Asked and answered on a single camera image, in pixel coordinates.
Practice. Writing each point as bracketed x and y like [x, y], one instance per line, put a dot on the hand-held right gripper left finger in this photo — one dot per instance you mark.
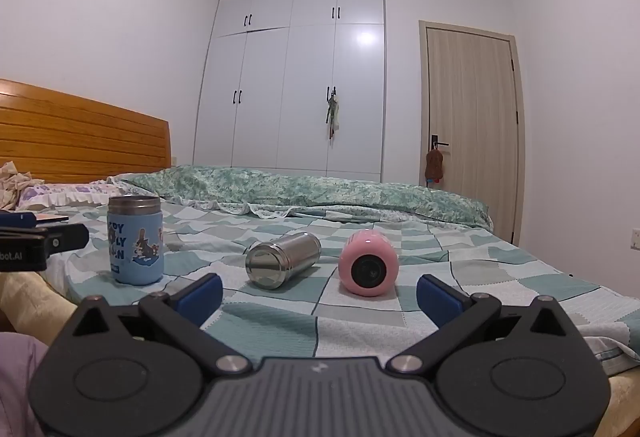
[199, 299]

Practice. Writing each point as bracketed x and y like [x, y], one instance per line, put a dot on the beige wooden door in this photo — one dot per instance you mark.
[472, 127]

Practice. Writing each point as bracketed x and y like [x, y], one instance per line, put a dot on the beige crumpled cloth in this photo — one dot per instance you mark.
[12, 182]

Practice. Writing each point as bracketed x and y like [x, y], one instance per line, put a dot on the white towel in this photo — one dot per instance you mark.
[602, 342]

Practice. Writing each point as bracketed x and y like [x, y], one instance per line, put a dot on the stainless steel cup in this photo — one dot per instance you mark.
[287, 257]

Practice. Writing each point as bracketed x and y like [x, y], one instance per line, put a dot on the pink cup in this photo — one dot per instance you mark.
[370, 262]

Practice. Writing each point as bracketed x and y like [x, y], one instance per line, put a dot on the wall socket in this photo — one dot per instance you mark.
[636, 238]

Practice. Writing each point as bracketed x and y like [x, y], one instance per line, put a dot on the checkered bed sheet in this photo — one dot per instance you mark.
[300, 312]

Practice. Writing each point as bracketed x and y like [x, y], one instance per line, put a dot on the yellow blanket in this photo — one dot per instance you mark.
[30, 302]
[625, 397]

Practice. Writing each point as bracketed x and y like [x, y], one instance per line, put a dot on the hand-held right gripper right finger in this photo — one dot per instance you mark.
[440, 302]

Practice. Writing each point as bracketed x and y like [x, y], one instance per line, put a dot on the purple floral pillow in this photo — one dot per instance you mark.
[65, 194]

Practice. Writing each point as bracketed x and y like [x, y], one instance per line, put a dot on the hanging keys and trinkets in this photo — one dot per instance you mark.
[332, 112]

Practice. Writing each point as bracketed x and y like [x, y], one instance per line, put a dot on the green floral duvet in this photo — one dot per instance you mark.
[320, 192]

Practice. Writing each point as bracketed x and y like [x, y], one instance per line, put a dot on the flat phone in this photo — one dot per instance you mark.
[52, 218]

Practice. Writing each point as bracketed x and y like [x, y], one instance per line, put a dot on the blue cartoon print cup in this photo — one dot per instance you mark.
[136, 247]

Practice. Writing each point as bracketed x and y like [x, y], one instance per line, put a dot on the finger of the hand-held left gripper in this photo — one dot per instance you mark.
[67, 238]
[17, 219]

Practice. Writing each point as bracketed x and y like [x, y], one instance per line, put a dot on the wooden headboard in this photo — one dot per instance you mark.
[75, 137]

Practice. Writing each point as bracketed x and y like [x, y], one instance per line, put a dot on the white wardrobe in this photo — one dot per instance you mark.
[290, 87]

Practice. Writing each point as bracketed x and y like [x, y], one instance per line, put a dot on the purple clothing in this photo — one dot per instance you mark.
[17, 382]

